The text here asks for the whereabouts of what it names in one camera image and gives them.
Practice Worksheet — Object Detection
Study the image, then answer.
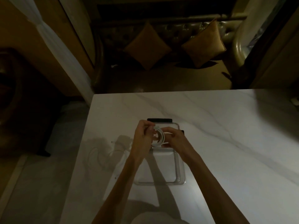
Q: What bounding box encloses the person's left forearm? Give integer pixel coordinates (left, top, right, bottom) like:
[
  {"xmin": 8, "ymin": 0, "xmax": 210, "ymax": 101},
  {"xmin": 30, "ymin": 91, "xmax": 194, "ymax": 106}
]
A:
[{"xmin": 92, "ymin": 153, "xmax": 150, "ymax": 224}]

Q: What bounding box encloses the person's right hand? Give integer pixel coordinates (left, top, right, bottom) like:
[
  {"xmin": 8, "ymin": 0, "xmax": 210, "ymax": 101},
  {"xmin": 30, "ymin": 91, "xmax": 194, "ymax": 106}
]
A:
[{"xmin": 161, "ymin": 127, "xmax": 199, "ymax": 164}]

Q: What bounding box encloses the person's left hand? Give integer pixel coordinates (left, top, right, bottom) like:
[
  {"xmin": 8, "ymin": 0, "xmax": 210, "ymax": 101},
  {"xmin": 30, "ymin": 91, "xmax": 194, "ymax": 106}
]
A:
[{"xmin": 130, "ymin": 119, "xmax": 156, "ymax": 163}]

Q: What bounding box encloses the white cable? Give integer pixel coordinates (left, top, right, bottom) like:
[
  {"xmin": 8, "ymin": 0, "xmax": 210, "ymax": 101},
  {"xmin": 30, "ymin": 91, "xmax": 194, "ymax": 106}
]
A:
[
  {"xmin": 87, "ymin": 139, "xmax": 134, "ymax": 180},
  {"xmin": 149, "ymin": 124, "xmax": 170, "ymax": 149}
]

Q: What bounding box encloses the person's white clothing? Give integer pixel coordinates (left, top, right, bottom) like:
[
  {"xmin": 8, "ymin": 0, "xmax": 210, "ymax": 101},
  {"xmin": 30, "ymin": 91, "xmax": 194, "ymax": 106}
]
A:
[{"xmin": 130, "ymin": 207, "xmax": 188, "ymax": 224}]

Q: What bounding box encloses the brown heavy curtain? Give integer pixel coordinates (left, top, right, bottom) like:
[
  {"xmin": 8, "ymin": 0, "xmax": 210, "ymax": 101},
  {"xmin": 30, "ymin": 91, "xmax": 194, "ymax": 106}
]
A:
[{"xmin": 245, "ymin": 30, "xmax": 299, "ymax": 90}]

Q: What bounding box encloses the orange square cushion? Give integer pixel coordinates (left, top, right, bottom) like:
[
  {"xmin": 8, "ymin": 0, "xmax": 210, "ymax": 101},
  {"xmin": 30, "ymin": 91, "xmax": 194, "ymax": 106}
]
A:
[
  {"xmin": 181, "ymin": 18, "xmax": 227, "ymax": 69},
  {"xmin": 123, "ymin": 21, "xmax": 173, "ymax": 71}
]

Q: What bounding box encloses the white sheer curtain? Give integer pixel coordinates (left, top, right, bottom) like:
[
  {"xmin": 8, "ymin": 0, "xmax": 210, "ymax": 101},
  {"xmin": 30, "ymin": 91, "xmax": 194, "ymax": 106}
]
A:
[{"xmin": 9, "ymin": 0, "xmax": 94, "ymax": 103}]

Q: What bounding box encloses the brown tufted leather sofa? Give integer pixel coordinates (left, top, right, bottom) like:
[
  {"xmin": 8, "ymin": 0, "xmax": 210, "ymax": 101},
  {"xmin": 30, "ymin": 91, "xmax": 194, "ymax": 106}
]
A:
[{"xmin": 92, "ymin": 0, "xmax": 249, "ymax": 92}]

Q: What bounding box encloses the clear plastic container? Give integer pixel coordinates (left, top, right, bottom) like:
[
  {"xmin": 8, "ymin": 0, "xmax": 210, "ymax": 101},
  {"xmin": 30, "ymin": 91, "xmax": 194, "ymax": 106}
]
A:
[{"xmin": 133, "ymin": 147, "xmax": 187, "ymax": 186}]

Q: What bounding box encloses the person's right forearm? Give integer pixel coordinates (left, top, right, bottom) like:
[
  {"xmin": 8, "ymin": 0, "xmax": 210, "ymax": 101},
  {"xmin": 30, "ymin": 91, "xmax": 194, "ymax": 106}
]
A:
[{"xmin": 182, "ymin": 153, "xmax": 251, "ymax": 224}]

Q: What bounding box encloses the clear lid with black clips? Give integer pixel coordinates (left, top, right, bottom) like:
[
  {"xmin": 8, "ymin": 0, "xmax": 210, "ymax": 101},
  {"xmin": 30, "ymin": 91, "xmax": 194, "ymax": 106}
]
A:
[{"xmin": 146, "ymin": 118, "xmax": 185, "ymax": 150}]

